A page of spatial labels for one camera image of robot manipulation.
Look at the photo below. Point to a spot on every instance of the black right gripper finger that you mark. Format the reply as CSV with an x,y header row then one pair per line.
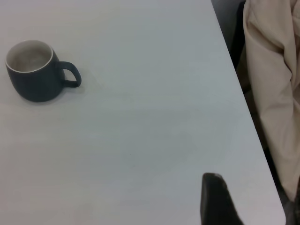
x,y
215,204

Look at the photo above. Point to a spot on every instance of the dark grey ceramic mug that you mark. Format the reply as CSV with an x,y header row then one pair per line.
x,y
35,84

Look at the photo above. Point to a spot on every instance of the beige fabric jacket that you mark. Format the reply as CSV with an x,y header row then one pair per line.
x,y
269,70

